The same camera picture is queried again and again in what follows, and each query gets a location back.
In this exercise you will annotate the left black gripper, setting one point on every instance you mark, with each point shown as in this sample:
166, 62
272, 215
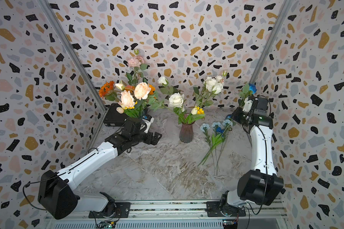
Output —
155, 138

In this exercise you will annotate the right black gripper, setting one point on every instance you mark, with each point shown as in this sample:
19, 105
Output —
236, 114

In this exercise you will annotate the dark red glass vase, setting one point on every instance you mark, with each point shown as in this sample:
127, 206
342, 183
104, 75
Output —
186, 133

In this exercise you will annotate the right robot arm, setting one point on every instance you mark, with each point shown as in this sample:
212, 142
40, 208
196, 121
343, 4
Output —
260, 185

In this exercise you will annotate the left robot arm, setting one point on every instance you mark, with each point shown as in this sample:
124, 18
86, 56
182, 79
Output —
57, 189

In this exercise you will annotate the small yellow flower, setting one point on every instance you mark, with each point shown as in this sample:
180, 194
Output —
199, 110

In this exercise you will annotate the white rose cluster sprig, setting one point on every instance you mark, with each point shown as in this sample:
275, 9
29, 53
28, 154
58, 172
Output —
212, 87

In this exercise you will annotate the black box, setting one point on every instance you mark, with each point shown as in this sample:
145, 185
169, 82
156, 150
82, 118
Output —
113, 118

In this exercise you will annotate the cream rose left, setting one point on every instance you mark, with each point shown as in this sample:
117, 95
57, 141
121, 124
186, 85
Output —
127, 100

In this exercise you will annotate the cream rose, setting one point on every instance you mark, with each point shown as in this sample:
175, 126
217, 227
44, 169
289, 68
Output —
127, 100
142, 91

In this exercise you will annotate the white tulip bud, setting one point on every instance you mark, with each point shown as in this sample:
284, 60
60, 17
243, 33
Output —
194, 111

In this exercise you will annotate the orange rose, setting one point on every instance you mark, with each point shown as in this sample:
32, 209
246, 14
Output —
152, 89

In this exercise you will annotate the white rose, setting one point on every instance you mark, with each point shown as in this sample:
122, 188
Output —
176, 100

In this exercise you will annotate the cream rose right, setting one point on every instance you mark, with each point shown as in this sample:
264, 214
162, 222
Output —
142, 91

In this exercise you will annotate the orange carnation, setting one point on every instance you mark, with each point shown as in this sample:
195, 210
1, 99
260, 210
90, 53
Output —
129, 88

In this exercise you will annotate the orange sunflower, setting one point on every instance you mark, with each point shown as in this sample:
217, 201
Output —
106, 89

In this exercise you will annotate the pink carnation sprig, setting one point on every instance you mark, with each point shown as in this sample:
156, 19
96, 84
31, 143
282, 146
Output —
137, 66

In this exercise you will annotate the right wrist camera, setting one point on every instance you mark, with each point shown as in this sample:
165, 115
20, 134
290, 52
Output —
248, 104

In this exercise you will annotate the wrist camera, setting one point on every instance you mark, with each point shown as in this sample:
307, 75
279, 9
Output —
248, 104
148, 120

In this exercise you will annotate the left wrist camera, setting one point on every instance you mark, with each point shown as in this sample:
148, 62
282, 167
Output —
148, 120

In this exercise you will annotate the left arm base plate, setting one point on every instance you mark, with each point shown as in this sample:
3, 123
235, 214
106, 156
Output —
118, 210

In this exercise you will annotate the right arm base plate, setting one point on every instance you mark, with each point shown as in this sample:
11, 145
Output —
217, 209

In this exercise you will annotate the aluminium rail frame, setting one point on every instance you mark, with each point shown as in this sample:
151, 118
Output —
154, 207

